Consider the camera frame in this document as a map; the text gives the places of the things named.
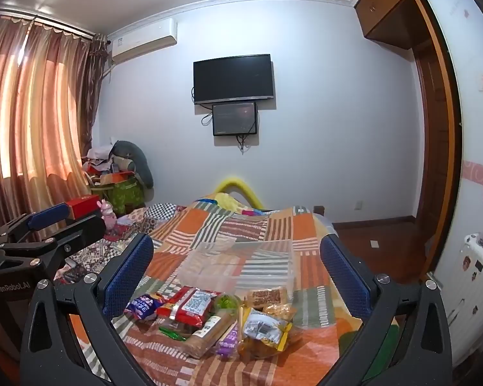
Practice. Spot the wooden door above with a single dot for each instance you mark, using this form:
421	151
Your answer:
436	148

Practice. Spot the black wall television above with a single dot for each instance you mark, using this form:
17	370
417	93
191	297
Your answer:
233	78

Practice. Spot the red snack packet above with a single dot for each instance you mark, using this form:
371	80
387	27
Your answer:
189	303

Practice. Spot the small black wall monitor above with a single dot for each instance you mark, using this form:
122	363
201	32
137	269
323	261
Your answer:
234	118

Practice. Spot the green round snack packet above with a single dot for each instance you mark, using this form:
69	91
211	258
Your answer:
226	302

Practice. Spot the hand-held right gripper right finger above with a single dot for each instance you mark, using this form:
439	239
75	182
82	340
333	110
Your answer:
342	279

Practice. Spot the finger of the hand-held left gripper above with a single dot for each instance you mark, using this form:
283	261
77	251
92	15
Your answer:
48	214
80	233

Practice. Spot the grey cushion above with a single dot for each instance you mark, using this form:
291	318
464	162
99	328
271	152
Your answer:
139	161

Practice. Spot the white wardrobe door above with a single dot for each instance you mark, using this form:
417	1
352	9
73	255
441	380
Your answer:
471	128

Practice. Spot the white paper scrap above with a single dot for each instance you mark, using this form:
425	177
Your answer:
374	243

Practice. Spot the brown bread packet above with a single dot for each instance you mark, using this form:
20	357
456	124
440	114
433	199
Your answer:
209	335

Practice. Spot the purple snack packet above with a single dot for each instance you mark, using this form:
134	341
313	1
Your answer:
145	305

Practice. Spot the clear plastic container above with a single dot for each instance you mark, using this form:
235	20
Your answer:
233	267

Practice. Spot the wooden bed post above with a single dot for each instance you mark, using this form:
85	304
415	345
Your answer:
319	209

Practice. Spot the clear bag of yellow snacks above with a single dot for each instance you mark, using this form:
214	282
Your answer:
265	331

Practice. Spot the patchwork striped blanket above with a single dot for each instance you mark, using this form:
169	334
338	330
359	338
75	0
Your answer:
241	229

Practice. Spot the small purple packet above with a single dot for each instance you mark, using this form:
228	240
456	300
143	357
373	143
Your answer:
228	343

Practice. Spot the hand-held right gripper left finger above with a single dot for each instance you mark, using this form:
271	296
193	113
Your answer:
128	279

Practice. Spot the white wall outlet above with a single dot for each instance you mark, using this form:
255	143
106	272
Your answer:
358	205

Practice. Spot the pink plush toy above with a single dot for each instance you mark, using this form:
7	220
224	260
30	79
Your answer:
108	214

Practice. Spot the red box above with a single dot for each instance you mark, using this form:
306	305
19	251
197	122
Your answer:
84	206

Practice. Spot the pink brown curtain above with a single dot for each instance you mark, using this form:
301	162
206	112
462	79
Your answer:
36	120

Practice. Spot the brown cracker packet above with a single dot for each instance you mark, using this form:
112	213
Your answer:
267	296

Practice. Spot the pile of papers and clothes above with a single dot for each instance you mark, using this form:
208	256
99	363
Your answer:
100	163

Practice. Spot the yellow pillow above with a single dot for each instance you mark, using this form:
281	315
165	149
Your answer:
241	188

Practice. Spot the white air conditioner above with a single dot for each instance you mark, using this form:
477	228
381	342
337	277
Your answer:
143	42

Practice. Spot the green candy wrapper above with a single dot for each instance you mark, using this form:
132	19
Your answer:
172	334

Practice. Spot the wooden overhead cabinet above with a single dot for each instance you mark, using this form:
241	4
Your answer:
386	4

